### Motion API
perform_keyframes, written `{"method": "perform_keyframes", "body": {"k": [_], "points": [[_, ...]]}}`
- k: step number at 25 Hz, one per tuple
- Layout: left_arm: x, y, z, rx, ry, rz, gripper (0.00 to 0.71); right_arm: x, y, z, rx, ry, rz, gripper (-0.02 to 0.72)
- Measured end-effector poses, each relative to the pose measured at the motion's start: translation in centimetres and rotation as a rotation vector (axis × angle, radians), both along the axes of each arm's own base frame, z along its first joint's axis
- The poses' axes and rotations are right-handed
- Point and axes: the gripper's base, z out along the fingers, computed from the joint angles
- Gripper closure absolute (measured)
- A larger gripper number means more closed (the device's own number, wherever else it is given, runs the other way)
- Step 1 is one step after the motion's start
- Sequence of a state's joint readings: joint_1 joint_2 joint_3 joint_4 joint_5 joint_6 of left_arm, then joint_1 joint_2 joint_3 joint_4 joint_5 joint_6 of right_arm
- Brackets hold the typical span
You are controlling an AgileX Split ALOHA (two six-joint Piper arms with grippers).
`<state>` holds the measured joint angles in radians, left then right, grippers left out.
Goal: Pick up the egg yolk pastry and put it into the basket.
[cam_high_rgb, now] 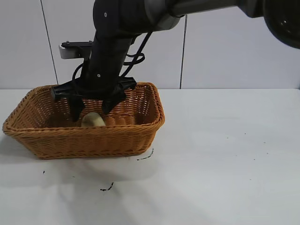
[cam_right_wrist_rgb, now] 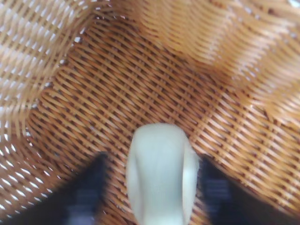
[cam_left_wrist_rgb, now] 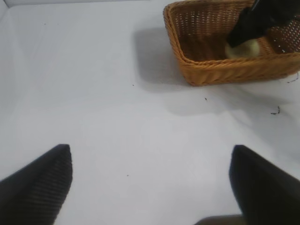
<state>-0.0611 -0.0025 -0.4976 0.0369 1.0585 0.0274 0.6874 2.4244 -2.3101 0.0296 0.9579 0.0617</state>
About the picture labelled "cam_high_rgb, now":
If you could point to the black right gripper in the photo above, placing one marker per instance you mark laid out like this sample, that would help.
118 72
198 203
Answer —
100 82

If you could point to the pale yellow egg yolk pastry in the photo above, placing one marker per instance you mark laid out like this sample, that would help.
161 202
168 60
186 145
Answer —
93 120

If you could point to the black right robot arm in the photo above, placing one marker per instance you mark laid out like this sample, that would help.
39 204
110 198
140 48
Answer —
117 23

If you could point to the brown woven wicker basket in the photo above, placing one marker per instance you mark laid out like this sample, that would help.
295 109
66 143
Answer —
82 140

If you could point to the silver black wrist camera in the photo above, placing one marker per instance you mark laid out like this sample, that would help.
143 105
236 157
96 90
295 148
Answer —
70 52

